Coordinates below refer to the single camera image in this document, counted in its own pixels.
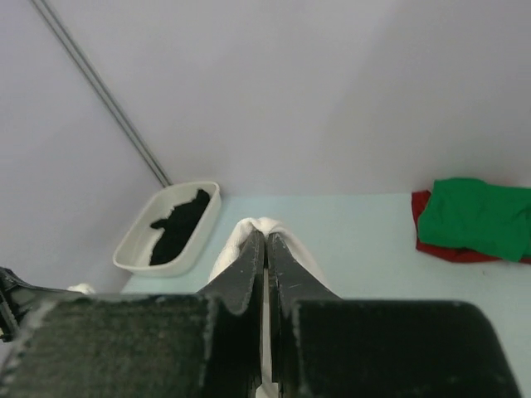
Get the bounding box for white plastic bin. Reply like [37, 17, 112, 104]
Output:
[113, 181, 222, 278]

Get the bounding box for white t-shirt with robot print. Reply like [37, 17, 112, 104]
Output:
[66, 216, 343, 398]

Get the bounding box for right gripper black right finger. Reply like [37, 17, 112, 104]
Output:
[267, 234, 521, 397]

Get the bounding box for black t-shirt in bin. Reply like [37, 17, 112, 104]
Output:
[149, 189, 211, 266]

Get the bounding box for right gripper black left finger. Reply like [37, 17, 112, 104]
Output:
[1, 232, 266, 397]

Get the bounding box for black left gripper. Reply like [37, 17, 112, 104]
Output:
[1, 267, 54, 342]

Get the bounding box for red folded t-shirt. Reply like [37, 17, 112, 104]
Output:
[411, 189, 531, 265]

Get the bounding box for green folded t-shirt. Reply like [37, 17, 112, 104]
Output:
[417, 177, 530, 262]

